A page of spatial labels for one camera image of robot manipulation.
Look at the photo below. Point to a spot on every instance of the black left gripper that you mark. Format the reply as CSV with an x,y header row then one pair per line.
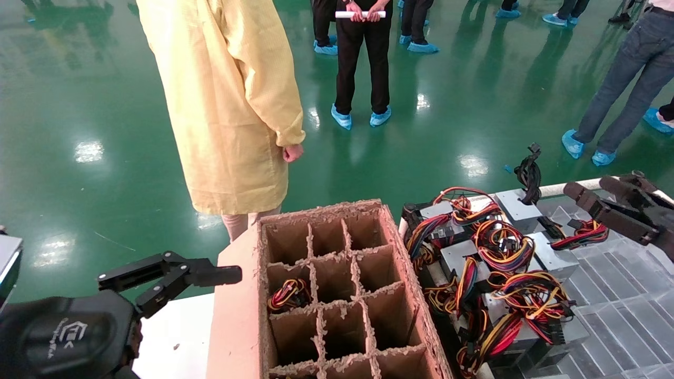
x,y
63,337

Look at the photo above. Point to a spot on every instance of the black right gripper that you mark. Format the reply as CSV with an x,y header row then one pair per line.
x,y
667,237

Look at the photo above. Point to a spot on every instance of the brown cardboard divider box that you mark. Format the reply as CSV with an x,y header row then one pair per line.
x,y
237,316

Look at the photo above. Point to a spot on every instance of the clear acrylic divided tray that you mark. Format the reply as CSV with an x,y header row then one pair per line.
x,y
632,316

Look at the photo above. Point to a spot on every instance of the person in blue jeans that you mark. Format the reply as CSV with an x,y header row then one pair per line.
x,y
632,79

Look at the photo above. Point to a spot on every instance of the person in yellow coat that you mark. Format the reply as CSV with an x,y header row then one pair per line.
x,y
226,105

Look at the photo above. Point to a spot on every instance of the person in black shoes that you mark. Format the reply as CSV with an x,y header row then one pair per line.
x,y
621,16

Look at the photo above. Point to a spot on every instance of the person with blue shoe covers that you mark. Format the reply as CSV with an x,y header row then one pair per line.
x,y
508,10
324,31
561,16
418,37

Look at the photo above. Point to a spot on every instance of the person in black clothes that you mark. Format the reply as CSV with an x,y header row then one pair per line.
x,y
363,58

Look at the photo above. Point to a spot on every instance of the white paper roll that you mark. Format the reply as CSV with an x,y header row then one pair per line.
x,y
342,15

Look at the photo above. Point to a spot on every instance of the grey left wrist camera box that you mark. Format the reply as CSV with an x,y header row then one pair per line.
x,y
10,263

